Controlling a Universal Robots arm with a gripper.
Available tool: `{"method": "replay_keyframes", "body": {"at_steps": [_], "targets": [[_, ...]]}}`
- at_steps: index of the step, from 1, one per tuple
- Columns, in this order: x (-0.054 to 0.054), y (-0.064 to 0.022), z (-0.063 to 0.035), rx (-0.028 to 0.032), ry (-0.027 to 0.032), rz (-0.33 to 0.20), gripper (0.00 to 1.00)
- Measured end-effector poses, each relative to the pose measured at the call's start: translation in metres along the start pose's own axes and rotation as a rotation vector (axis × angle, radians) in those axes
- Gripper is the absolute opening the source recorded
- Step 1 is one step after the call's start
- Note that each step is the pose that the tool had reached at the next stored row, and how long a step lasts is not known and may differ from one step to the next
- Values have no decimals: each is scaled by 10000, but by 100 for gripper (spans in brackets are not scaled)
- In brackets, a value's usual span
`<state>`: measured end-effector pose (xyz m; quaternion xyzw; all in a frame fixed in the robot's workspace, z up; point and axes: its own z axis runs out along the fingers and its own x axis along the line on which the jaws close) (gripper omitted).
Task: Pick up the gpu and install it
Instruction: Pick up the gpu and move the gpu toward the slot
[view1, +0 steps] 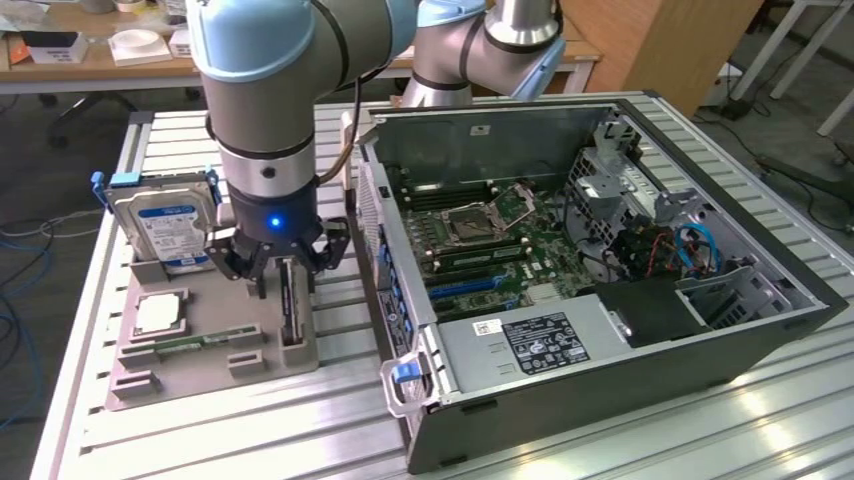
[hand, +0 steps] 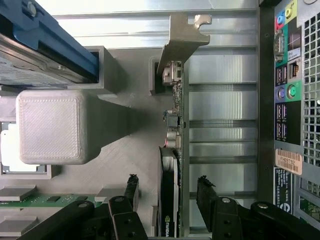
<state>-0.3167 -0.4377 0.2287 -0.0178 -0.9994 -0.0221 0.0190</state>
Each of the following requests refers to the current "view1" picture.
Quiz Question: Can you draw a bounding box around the graphics card with metal bracket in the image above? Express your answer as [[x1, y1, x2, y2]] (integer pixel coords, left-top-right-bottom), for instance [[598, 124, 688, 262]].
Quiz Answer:
[[274, 252, 310, 347]]

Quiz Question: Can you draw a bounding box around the grey parts rack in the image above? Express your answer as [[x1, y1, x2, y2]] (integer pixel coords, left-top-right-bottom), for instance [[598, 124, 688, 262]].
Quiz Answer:
[[105, 199, 322, 412]]

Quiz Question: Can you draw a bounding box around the black plastic shroud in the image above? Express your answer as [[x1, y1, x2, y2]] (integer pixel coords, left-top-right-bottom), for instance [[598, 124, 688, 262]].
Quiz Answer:
[[596, 277, 714, 350]]

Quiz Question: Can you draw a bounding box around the silver CPU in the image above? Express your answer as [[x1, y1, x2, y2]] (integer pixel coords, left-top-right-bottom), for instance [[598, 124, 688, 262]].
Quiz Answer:
[[133, 294, 193, 336]]

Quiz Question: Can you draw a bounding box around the green motherboard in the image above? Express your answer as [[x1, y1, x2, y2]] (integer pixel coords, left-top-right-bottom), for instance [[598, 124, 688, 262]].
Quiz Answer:
[[390, 164, 593, 324]]

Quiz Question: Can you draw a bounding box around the open black PC case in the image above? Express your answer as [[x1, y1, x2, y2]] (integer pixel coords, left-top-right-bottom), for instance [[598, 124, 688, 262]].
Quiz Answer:
[[341, 97, 850, 475]]

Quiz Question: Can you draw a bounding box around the metal disk bay cage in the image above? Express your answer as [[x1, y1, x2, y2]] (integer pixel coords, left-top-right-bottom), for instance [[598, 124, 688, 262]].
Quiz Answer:
[[565, 144, 673, 239], [674, 264, 800, 332]]

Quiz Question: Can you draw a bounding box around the black RAM slot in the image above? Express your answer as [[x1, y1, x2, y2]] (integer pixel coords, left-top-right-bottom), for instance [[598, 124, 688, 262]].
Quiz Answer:
[[402, 188, 497, 204], [403, 194, 500, 210], [401, 183, 496, 199], [399, 178, 494, 194]]

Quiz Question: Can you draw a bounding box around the CPU socket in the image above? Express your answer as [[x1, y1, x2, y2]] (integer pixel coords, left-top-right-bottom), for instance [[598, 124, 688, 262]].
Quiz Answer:
[[444, 202, 509, 246]]

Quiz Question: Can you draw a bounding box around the white ring on square base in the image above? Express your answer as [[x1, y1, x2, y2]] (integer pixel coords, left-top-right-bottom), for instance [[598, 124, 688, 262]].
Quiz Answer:
[[106, 28, 175, 68]]

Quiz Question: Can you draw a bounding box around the green RAM stick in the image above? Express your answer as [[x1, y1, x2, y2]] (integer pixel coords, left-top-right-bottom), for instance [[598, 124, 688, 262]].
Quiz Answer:
[[154, 329, 259, 354]]

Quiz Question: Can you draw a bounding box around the grey floor cable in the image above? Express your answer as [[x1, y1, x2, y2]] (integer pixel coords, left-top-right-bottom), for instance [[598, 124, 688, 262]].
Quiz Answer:
[[0, 208, 109, 240]]

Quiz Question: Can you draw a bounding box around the black office chair base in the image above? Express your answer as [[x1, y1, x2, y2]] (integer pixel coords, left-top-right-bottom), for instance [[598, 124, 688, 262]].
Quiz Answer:
[[39, 89, 139, 149], [753, 152, 854, 201]]

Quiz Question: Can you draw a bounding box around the small white box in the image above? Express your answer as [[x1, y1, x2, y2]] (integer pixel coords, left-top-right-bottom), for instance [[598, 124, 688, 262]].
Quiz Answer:
[[166, 28, 199, 59]]

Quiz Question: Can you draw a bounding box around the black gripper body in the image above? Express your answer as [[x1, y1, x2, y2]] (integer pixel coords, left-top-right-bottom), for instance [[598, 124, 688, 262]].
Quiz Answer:
[[230, 184, 323, 251]]

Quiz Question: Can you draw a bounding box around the wooden cabinet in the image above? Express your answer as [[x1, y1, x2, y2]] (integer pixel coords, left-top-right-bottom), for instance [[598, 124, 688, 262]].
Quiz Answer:
[[585, 0, 768, 109]]

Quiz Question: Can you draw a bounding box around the blue expansion slot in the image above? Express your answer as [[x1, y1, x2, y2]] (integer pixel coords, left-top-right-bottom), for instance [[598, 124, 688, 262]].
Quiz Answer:
[[426, 276, 514, 302]]

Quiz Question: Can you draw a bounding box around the grey power supply unit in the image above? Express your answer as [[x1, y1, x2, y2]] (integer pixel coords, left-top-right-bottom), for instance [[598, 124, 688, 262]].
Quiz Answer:
[[437, 293, 633, 395]]

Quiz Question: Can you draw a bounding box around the hard disk with blue carrier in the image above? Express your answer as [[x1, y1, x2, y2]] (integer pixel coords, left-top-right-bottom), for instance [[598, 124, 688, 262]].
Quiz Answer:
[[90, 163, 229, 275]]

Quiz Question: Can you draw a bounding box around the white table frame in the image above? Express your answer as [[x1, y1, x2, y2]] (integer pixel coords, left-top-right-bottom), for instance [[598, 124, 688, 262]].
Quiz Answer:
[[726, 0, 854, 136]]

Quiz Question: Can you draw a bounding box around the red wire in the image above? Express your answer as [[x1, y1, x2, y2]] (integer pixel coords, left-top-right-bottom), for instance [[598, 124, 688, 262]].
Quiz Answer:
[[650, 232, 672, 279]]

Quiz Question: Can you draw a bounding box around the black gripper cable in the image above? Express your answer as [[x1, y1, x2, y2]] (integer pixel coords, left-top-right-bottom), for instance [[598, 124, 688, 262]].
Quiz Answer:
[[318, 64, 375, 187]]

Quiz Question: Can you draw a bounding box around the wooden desk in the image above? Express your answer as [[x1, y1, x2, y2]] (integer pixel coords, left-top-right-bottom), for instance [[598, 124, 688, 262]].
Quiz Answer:
[[0, 0, 602, 109]]

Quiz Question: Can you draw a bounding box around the white box with black lid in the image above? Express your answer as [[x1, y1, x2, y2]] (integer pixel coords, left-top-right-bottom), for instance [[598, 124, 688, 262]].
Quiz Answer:
[[18, 30, 91, 66]]

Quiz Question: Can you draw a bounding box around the silver chipset heatsink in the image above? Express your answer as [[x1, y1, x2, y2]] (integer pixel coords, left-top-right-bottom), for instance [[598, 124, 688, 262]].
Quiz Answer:
[[526, 284, 570, 307]]

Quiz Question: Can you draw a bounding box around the blue wire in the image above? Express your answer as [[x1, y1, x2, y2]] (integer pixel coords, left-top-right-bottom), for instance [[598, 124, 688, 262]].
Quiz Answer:
[[673, 221, 726, 279]]

